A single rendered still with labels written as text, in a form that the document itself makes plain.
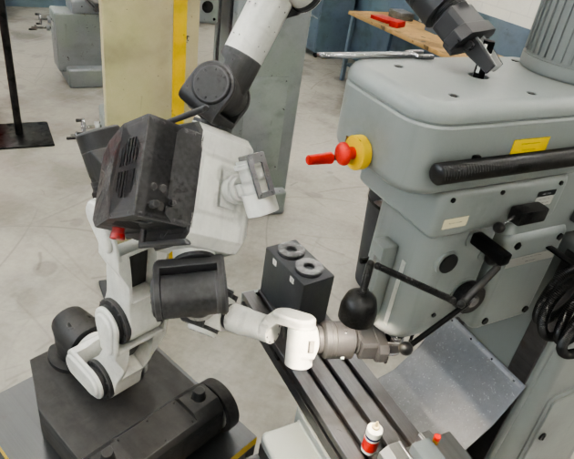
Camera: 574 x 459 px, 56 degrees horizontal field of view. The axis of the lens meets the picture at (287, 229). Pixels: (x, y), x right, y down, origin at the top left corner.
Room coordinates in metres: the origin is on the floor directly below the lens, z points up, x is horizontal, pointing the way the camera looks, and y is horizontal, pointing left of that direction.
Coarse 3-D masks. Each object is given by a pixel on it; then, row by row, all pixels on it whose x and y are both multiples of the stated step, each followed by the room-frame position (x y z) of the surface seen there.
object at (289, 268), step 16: (272, 256) 1.43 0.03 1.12; (288, 256) 1.42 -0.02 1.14; (304, 256) 1.45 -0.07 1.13; (272, 272) 1.42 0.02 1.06; (288, 272) 1.36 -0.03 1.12; (304, 272) 1.34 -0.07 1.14; (320, 272) 1.36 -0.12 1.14; (272, 288) 1.41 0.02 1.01; (288, 288) 1.35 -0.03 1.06; (304, 288) 1.30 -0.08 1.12; (320, 288) 1.34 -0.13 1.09; (272, 304) 1.40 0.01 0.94; (288, 304) 1.34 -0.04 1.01; (304, 304) 1.31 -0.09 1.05; (320, 304) 1.35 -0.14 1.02; (320, 320) 1.36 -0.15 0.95
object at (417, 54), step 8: (320, 56) 0.94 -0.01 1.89; (328, 56) 0.95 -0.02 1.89; (336, 56) 0.95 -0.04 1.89; (344, 56) 0.96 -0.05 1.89; (352, 56) 0.97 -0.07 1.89; (360, 56) 0.98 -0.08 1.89; (368, 56) 0.99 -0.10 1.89; (376, 56) 1.00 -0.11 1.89; (384, 56) 1.01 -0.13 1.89; (392, 56) 1.02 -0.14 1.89; (400, 56) 1.03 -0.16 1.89; (408, 56) 1.04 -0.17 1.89; (416, 56) 1.04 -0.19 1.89; (424, 56) 1.05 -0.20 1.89; (432, 56) 1.06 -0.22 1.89
